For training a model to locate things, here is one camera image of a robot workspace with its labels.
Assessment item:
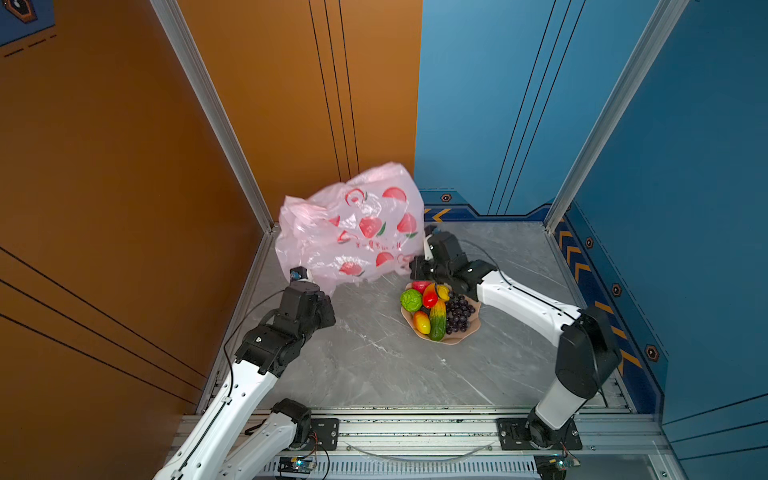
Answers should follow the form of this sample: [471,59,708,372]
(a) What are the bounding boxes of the yellow lemon fruit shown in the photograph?
[436,285,451,302]

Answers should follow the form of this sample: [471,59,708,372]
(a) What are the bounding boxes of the red yellow mango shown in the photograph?
[422,283,440,309]

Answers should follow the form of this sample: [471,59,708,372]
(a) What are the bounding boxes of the green yellow cucumber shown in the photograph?
[429,300,447,342]

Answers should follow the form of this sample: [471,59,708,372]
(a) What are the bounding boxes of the pink printed plastic bag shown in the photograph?
[275,162,424,294]

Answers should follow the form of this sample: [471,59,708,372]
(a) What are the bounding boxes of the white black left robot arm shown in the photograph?
[155,280,335,479]

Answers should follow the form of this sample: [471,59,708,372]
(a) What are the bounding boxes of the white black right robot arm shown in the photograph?
[410,226,621,449]

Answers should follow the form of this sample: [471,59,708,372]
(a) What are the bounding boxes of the red apple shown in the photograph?
[411,280,433,294]

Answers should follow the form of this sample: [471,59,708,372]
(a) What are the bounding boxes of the dark purple grape bunch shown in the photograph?
[445,292,476,335]

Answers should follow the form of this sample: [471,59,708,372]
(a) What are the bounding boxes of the green custard apple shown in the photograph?
[400,288,423,313]

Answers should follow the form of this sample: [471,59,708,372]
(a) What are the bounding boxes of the orange yellow peach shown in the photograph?
[412,311,431,336]

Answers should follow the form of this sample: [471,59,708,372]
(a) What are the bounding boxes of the left green circuit board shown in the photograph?
[277,457,318,477]

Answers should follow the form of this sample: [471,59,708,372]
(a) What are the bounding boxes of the green circuit board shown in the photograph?
[277,457,318,477]
[548,456,580,471]

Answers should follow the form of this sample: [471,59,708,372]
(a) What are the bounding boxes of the right green circuit board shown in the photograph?
[548,456,580,471]

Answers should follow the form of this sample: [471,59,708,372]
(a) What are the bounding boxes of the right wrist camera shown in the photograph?
[423,235,433,261]

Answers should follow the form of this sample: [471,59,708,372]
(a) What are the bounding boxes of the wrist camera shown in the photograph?
[423,235,433,261]
[289,266,311,282]

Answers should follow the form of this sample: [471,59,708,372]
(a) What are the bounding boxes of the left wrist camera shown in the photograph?
[289,266,311,282]

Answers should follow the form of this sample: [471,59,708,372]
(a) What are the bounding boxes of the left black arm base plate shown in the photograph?
[300,417,340,452]

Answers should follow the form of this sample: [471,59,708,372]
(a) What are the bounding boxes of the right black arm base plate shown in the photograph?
[495,418,583,451]

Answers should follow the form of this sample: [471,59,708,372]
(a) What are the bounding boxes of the aluminium front rail frame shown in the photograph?
[255,407,686,479]

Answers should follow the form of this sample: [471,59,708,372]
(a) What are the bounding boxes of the left aluminium corner post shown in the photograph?
[150,0,274,234]

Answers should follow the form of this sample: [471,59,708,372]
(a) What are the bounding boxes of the aluminium corner post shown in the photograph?
[150,0,274,234]
[543,0,689,234]

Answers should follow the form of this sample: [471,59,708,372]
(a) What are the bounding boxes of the right aluminium corner post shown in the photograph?
[543,0,689,234]

